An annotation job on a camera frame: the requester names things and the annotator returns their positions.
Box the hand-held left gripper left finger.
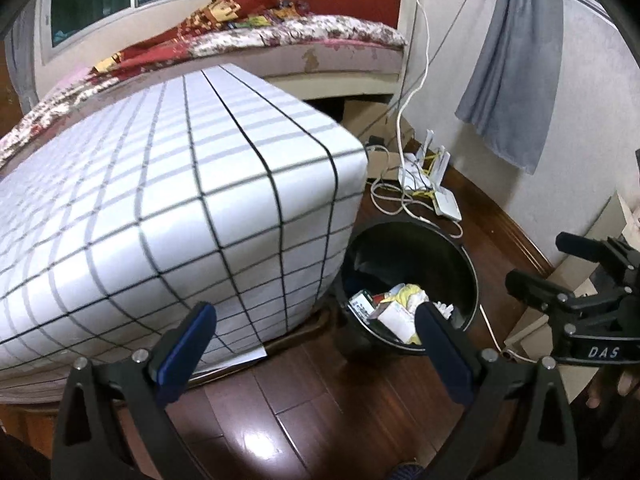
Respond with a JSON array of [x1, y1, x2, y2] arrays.
[[50, 301, 218, 480]]

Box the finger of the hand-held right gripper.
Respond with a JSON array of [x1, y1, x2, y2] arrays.
[[556, 231, 636, 273], [505, 269, 571, 328]]

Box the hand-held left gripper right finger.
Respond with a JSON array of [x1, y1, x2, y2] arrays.
[[414, 302, 578, 480]]

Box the white paper box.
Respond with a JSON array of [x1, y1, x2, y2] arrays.
[[375, 302, 416, 343]]

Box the yellow plastic bag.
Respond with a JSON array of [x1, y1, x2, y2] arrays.
[[382, 282, 431, 346]]

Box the green white carton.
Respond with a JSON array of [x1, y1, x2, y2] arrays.
[[348, 288, 381, 321]]

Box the black trash bin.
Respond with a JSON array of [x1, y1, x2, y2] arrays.
[[336, 219, 481, 358]]

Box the person's right hand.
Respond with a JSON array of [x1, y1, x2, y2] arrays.
[[584, 366, 640, 409]]

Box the flat cardboard pieces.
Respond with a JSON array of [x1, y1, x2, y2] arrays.
[[505, 190, 636, 356]]

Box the white flat modem box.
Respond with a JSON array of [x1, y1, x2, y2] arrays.
[[431, 189, 463, 222]]

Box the white router with antennas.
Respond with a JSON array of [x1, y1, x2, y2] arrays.
[[399, 130, 451, 196]]

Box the white checked tablecloth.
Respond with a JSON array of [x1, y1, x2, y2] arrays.
[[0, 62, 370, 391]]

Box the grey curtain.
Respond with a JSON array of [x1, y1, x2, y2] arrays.
[[455, 0, 563, 176], [5, 15, 38, 116]]

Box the cardboard box under bed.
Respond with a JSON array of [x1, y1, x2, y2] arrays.
[[342, 99, 416, 183]]

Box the beige bed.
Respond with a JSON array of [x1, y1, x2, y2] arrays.
[[265, 42, 408, 106]]

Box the pink cloth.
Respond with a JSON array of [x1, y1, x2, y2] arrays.
[[45, 62, 96, 98]]

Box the red patterned blanket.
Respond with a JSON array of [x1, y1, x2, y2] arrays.
[[92, 0, 301, 78]]

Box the bed with floral bedding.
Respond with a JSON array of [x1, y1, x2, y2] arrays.
[[0, 14, 407, 166]]

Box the colourful pillow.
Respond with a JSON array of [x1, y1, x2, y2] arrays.
[[240, 0, 313, 28]]

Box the large sliding window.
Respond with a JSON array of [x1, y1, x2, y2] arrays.
[[37, 0, 226, 63]]

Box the white coiled floor cables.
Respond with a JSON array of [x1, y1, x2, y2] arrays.
[[367, 145, 466, 238]]

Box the white wall cable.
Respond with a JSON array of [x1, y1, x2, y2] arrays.
[[395, 0, 432, 196]]

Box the black wall cable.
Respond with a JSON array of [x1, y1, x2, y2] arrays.
[[350, 0, 503, 151]]

